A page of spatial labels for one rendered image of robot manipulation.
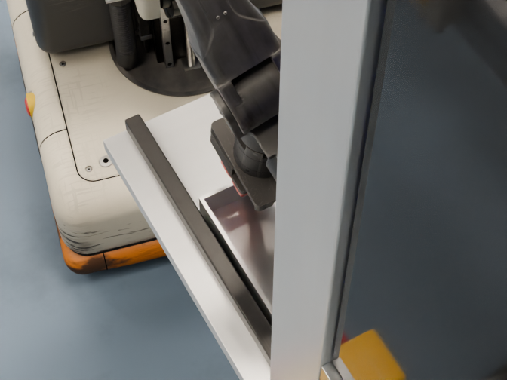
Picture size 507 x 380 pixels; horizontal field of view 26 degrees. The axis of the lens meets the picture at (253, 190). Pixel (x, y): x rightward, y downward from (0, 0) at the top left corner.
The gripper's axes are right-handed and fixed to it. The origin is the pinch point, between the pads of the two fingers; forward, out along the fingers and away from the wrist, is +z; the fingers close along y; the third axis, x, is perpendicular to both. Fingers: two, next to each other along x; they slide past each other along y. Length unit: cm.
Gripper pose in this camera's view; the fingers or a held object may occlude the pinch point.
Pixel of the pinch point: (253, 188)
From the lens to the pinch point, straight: 117.0
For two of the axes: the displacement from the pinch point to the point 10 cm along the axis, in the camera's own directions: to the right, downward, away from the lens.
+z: -0.9, 3.9, 9.2
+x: 8.8, -4.1, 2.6
